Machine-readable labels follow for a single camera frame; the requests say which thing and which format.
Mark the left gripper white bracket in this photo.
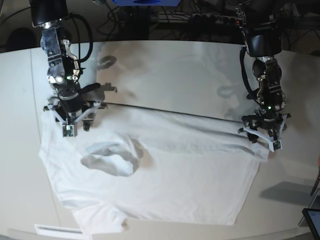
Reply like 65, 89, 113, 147
238, 113, 292, 144

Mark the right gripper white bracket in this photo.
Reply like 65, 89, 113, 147
43, 89, 107, 132

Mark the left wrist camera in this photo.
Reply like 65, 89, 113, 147
268, 138, 283, 153

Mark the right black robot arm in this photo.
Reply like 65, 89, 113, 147
29, 0, 101, 128

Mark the white label strip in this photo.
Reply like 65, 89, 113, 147
34, 224, 83, 234

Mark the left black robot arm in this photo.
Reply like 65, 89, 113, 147
83, 5, 288, 149

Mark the white T-shirt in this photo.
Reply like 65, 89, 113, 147
39, 106, 269, 234

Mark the blue box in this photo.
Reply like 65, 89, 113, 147
112, 0, 180, 7

